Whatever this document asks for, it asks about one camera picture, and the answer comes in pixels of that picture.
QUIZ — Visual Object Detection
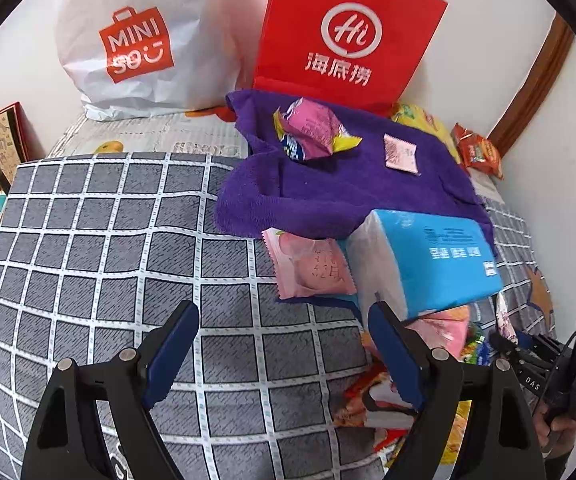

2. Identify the right hand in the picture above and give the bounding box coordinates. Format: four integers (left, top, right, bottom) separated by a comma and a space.
533, 401, 576, 460

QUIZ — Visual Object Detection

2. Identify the yellow chips bag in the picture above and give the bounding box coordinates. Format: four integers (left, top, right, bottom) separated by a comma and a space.
391, 102, 461, 165

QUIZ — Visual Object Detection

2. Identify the white red lychee packet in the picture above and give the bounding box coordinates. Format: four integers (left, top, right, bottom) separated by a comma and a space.
495, 292, 518, 344

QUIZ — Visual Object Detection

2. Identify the blue tissue pack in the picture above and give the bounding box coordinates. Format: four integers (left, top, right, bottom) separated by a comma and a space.
345, 209, 502, 323

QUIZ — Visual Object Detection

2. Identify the orange chips bag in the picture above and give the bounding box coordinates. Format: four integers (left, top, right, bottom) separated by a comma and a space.
452, 124, 504, 180

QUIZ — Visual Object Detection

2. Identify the red Haidilao paper bag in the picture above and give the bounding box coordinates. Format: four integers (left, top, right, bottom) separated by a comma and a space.
252, 0, 447, 115

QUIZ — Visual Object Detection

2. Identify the white Miniso plastic bag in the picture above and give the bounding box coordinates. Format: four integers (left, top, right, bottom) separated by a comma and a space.
55, 0, 241, 122

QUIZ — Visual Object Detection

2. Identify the brown wooden door frame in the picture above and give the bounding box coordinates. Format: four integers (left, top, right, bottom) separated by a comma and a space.
488, 13, 575, 156

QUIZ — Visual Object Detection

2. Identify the pink yellow snack packet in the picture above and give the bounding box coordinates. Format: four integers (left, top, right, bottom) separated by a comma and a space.
273, 98, 363, 162

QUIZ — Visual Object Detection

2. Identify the grey checked bed cover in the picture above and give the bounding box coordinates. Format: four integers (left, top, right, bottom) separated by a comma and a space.
0, 152, 557, 480

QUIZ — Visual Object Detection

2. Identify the green snack packet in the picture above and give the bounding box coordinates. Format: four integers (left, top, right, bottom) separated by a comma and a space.
459, 322, 490, 366

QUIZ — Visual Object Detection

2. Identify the panda print snack packet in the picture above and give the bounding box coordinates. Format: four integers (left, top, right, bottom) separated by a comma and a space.
333, 306, 470, 452

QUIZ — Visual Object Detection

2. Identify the purple towel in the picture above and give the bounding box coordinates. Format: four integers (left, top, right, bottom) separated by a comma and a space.
214, 90, 494, 242

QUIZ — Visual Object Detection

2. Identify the pink peach snack packet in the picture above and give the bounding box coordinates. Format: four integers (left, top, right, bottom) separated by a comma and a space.
262, 228, 356, 300

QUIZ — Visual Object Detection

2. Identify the small pink sachet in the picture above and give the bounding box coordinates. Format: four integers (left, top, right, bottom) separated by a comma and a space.
383, 134, 419, 174

